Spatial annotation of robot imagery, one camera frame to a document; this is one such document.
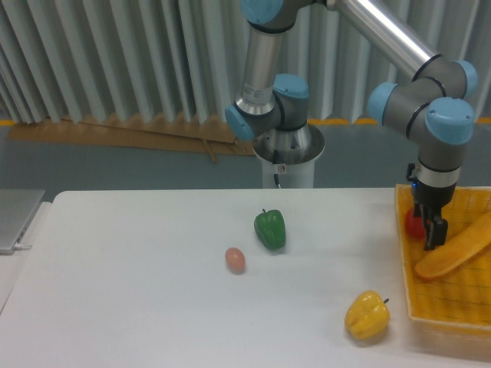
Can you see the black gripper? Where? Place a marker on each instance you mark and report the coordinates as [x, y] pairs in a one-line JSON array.
[[433, 199]]

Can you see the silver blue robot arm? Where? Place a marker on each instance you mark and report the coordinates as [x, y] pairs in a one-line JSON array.
[[271, 109]]

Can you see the yellow woven basket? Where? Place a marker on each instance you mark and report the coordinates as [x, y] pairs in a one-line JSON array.
[[458, 301]]

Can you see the red tomato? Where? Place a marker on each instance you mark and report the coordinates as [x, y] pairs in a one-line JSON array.
[[413, 227]]

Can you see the orange bread loaf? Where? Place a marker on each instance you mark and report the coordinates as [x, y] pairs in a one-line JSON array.
[[459, 249]]

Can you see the yellow bell pepper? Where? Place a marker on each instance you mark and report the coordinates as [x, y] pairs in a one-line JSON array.
[[367, 316]]

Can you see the green bell pepper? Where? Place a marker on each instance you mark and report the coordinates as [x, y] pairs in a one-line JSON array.
[[270, 228]]

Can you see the brown egg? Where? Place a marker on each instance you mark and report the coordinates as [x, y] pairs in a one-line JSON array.
[[235, 260]]

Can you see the brown cardboard sheet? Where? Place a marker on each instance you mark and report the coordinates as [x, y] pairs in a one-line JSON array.
[[213, 137]]

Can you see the silver laptop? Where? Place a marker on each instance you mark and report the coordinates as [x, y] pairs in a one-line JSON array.
[[18, 208]]

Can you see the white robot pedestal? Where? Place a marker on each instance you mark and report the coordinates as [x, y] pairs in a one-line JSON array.
[[287, 172]]

